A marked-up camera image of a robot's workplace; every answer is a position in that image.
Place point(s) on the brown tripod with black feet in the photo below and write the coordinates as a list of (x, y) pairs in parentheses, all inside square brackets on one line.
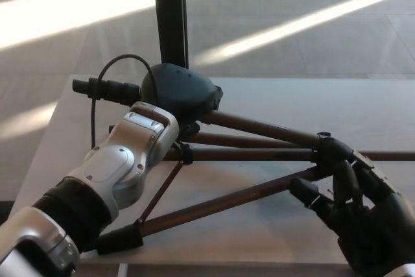
[(246, 152)]

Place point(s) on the black vertical pillar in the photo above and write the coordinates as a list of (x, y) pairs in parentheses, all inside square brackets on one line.
[(170, 14)]

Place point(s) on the white table leg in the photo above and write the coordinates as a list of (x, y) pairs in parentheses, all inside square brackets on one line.
[(123, 270)]

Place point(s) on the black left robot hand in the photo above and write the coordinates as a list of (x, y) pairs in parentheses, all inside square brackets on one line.
[(181, 92)]

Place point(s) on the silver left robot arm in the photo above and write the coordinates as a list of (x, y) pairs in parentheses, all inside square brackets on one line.
[(110, 166)]

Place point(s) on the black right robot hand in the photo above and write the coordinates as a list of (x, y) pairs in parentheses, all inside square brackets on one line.
[(373, 225)]

